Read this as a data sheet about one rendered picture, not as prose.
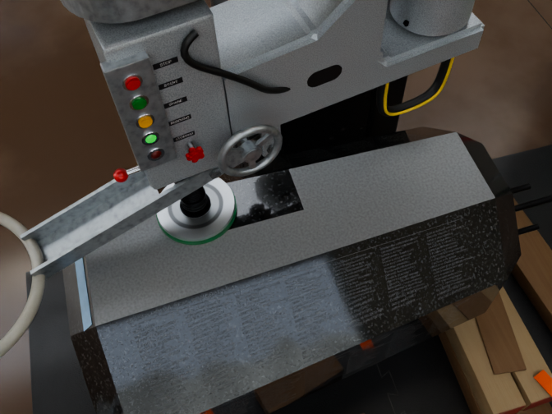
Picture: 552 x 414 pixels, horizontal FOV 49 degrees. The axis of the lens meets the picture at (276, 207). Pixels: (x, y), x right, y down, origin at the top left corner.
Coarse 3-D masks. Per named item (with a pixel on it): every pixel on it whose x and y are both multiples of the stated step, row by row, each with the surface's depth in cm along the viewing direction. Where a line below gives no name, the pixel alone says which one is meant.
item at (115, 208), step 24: (216, 168) 147; (96, 192) 152; (120, 192) 155; (144, 192) 153; (168, 192) 146; (72, 216) 154; (96, 216) 154; (120, 216) 152; (144, 216) 149; (24, 240) 153; (48, 240) 155; (72, 240) 153; (96, 240) 148; (48, 264) 147
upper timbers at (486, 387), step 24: (456, 336) 211; (480, 336) 210; (528, 336) 209; (480, 360) 205; (528, 360) 205; (480, 384) 201; (504, 384) 201; (528, 384) 200; (480, 408) 206; (504, 408) 197; (528, 408) 205
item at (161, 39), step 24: (96, 24) 103; (120, 24) 103; (144, 24) 103; (168, 24) 103; (192, 24) 104; (96, 48) 116; (120, 48) 101; (144, 48) 103; (168, 48) 105; (192, 48) 108; (216, 48) 110; (168, 72) 110; (192, 72) 112; (168, 96) 114; (192, 96) 117; (216, 96) 120; (168, 120) 119; (192, 120) 122; (216, 120) 125; (216, 144) 131; (168, 168) 131; (192, 168) 134
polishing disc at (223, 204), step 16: (208, 192) 168; (224, 192) 167; (176, 208) 165; (224, 208) 165; (160, 224) 164; (176, 224) 162; (192, 224) 162; (208, 224) 162; (224, 224) 162; (192, 240) 160
